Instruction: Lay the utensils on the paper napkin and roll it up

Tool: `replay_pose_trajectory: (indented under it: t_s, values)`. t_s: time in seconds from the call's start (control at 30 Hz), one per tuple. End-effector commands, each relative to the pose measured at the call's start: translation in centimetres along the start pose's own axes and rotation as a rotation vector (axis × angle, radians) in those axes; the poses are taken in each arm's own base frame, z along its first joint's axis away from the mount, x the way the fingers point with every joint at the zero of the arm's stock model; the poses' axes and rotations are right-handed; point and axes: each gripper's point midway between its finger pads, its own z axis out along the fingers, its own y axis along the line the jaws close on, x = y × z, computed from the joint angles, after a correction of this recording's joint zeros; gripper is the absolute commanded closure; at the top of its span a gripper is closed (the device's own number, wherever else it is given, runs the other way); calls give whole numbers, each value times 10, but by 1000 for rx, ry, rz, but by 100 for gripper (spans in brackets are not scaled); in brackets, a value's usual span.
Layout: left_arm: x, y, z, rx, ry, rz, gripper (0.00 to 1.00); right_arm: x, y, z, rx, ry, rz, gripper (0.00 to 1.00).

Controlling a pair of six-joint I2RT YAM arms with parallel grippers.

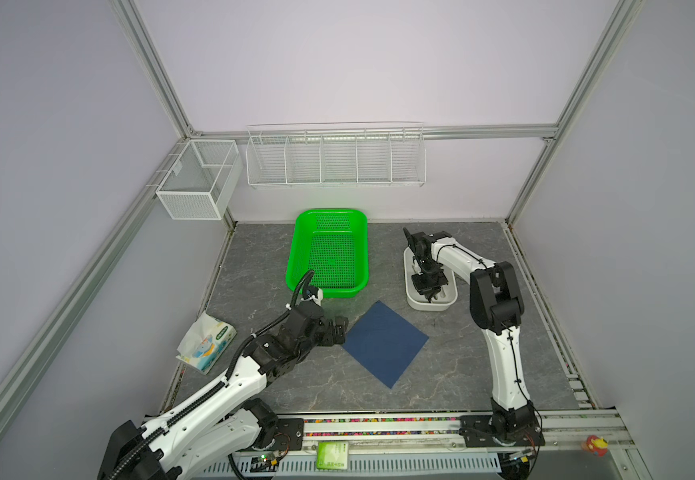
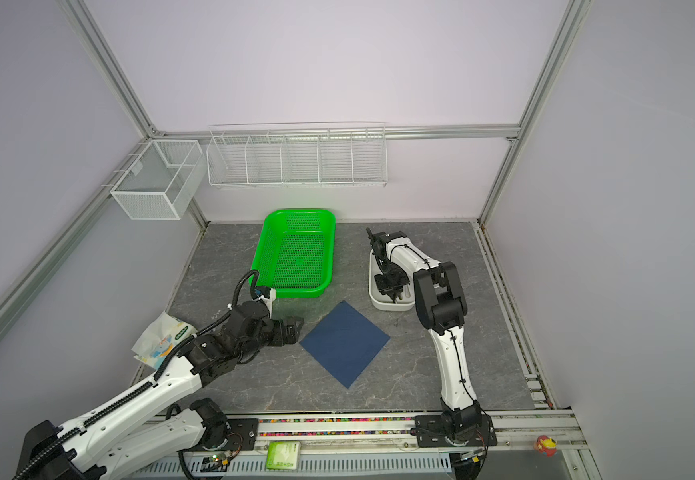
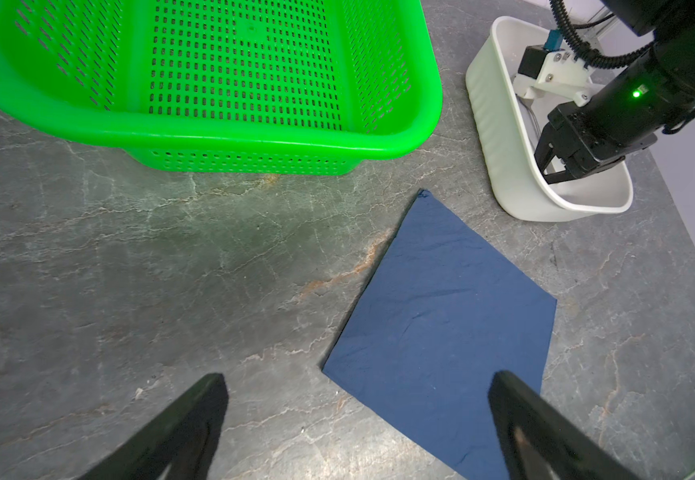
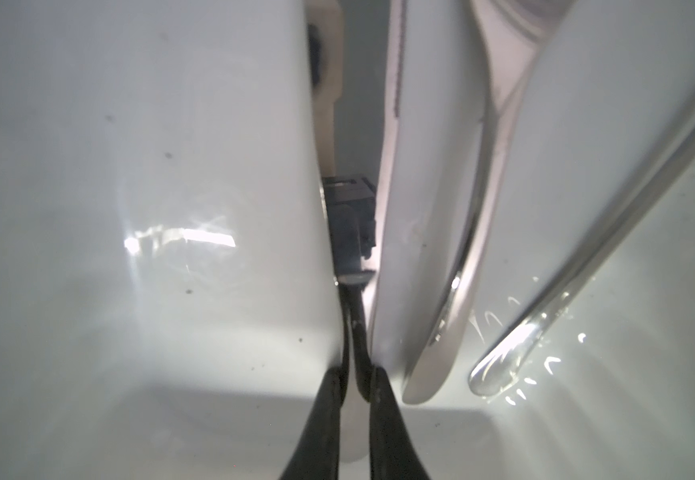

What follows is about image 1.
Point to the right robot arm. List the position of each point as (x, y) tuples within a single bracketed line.
[(496, 307)]

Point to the white wire shelf rack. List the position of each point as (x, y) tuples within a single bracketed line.
[(337, 154)]

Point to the white ceramic dish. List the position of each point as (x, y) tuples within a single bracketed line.
[(441, 301)]

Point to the tissue pack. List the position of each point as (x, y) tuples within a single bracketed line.
[(207, 339)]

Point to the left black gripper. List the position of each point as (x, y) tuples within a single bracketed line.
[(340, 328)]

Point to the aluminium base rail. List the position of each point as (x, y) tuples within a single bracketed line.
[(428, 443)]

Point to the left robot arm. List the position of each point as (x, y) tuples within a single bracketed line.
[(228, 414)]

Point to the green plastic basket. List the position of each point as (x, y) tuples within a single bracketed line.
[(334, 243)]

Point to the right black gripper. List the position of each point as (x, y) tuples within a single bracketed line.
[(428, 290)]

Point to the dark blue paper napkin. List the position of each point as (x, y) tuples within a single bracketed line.
[(384, 343)]

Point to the white mesh box basket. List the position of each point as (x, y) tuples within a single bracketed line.
[(201, 180)]

